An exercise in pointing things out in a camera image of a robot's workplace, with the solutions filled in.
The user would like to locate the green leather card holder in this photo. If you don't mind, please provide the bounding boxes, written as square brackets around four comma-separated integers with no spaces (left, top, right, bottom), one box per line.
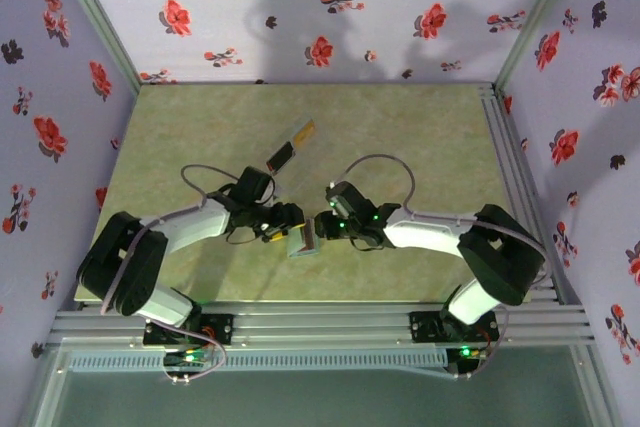
[286,218,322,261]

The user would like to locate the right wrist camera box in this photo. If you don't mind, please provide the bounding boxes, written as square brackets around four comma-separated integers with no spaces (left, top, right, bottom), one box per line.
[324,179,351,217]

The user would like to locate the right gripper thin black cable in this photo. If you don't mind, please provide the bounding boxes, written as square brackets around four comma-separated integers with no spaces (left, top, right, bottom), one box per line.
[348,235,384,253]

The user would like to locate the gripper thin black cable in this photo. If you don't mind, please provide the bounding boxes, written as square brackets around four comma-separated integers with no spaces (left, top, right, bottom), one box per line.
[348,235,384,253]
[225,225,262,247]

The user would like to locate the left gripper thin black cable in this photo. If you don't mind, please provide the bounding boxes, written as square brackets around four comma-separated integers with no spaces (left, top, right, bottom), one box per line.
[225,225,262,247]

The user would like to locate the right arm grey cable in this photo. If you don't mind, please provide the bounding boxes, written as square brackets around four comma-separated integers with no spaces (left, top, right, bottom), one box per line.
[329,154,551,381]

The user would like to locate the aluminium frame rail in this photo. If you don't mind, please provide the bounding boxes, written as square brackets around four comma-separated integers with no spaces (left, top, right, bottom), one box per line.
[477,82,569,306]
[47,300,596,348]

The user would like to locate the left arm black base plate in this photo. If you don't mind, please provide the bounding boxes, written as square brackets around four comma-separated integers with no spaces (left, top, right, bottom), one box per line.
[143,313,235,347]

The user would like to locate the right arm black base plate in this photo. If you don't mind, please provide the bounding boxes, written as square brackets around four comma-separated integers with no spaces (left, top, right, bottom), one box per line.
[408,310,501,344]

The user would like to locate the slotted grey cable duct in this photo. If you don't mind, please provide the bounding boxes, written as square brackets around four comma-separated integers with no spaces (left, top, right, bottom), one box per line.
[67,350,449,373]

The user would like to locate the aluminium frame post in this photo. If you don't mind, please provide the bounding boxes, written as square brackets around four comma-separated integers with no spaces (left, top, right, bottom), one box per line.
[46,0,142,94]
[492,0,586,93]

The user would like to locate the aluminium frame bar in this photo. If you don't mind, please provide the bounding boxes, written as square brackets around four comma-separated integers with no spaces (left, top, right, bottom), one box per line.
[569,345,624,427]
[17,346,71,427]

